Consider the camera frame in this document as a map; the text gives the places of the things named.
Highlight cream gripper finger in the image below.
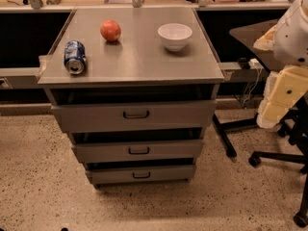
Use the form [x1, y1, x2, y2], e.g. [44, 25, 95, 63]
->
[257, 99, 292, 129]
[269, 65, 308, 108]

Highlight grey bottom drawer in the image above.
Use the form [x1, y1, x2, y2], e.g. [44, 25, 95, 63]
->
[86, 165, 196, 185]

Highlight grey drawer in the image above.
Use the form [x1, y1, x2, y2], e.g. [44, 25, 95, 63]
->
[72, 140, 203, 163]
[52, 100, 216, 133]
[86, 165, 196, 185]

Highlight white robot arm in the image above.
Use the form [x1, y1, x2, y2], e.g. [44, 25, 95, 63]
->
[253, 0, 308, 129]

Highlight grey drawer cabinet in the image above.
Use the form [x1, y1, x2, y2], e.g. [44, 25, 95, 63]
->
[37, 6, 225, 190]

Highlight grey top drawer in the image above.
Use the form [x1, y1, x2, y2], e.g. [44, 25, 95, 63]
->
[52, 100, 216, 133]

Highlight grey middle drawer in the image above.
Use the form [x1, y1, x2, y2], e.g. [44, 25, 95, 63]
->
[72, 140, 203, 163]

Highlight black office chair base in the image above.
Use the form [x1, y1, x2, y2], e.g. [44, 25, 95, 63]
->
[248, 94, 308, 228]

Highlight white power adapter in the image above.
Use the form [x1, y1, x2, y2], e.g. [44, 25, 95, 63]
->
[248, 59, 263, 69]

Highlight black side table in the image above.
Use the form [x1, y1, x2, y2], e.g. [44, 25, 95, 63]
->
[213, 19, 284, 158]

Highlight white ceramic bowl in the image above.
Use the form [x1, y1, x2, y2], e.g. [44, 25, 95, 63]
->
[158, 23, 193, 52]

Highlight red apple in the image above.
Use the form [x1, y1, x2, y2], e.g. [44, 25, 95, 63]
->
[100, 20, 121, 41]

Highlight blue soda can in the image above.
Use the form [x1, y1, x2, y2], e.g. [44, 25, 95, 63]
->
[64, 40, 87, 75]

